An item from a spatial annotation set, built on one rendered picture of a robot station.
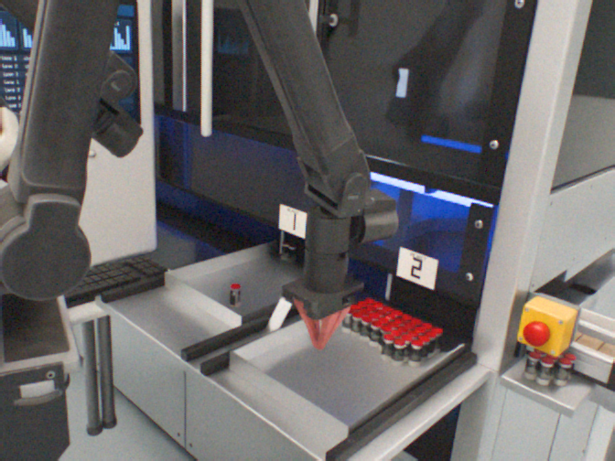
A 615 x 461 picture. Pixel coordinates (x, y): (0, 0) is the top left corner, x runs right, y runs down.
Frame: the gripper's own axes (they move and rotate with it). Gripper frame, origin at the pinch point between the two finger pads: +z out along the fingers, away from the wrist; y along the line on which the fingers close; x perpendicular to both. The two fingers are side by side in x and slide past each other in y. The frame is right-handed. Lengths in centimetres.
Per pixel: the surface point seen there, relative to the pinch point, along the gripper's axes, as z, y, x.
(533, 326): 1.5, 32.4, -17.7
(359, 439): 12.3, 1.0, -8.1
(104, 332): 49, 17, 99
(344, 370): 14.3, 14.7, 6.0
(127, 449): 103, 25, 105
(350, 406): 14.2, 7.7, -1.1
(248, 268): 15, 30, 50
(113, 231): 14, 16, 89
